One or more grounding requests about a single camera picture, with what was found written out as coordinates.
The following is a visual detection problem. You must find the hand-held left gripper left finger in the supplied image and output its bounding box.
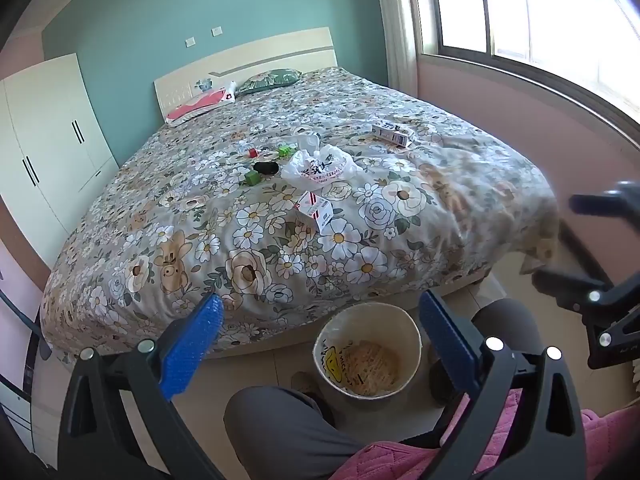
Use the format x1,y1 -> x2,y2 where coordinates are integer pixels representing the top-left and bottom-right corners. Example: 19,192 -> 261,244
57,292 -> 226,480

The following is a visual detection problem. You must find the bed with floral bedspread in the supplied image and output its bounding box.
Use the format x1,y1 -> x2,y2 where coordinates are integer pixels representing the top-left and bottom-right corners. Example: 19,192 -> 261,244
40,66 -> 561,361

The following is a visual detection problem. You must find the cream wardrobe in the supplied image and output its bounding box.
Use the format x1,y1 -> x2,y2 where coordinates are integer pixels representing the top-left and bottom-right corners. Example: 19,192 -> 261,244
0,52 -> 121,261

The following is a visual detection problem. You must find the pink printed pillow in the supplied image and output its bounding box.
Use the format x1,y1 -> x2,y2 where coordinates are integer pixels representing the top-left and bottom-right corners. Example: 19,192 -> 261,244
165,85 -> 237,125

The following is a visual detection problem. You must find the cream round trash bin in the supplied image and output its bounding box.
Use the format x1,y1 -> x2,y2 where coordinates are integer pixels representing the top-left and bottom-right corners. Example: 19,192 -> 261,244
312,304 -> 423,401

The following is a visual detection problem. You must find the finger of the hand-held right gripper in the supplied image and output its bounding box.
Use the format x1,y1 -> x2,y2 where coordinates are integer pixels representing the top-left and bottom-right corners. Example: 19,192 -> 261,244
532,267 -> 640,321
570,180 -> 640,221

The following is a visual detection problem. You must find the white box with red label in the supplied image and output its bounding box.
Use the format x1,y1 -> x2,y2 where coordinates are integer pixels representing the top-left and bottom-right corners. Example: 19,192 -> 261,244
294,191 -> 335,231

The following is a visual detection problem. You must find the cream curtain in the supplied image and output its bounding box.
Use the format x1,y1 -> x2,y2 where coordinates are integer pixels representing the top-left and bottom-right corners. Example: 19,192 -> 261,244
372,0 -> 418,96

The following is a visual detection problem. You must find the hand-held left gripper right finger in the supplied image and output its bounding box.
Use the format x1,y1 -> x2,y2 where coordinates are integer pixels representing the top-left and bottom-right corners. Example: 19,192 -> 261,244
417,290 -> 588,480

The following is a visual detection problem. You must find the green floral pillow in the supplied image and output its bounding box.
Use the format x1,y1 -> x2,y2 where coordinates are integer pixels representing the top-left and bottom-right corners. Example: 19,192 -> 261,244
236,69 -> 303,96

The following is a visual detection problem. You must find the cream wooden headboard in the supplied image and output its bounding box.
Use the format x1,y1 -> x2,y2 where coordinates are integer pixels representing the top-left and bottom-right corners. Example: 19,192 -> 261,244
154,26 -> 335,123

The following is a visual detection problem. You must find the window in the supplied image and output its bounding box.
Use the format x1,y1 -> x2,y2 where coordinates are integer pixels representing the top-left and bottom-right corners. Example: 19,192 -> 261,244
410,0 -> 640,126

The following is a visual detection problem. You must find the white and blue carton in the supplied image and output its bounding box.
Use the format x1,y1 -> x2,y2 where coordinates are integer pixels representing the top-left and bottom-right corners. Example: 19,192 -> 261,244
372,121 -> 413,148

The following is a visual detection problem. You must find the pink quilted jacket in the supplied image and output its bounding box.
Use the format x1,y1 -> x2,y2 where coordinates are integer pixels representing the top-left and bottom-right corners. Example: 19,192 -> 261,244
345,390 -> 640,480

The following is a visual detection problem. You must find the person's left leg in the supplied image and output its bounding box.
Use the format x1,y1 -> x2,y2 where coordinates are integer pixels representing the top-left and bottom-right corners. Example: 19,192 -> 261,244
223,387 -> 371,480

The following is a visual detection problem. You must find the white plastic bag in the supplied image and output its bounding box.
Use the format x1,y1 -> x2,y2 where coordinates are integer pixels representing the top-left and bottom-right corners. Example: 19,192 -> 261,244
281,144 -> 360,186

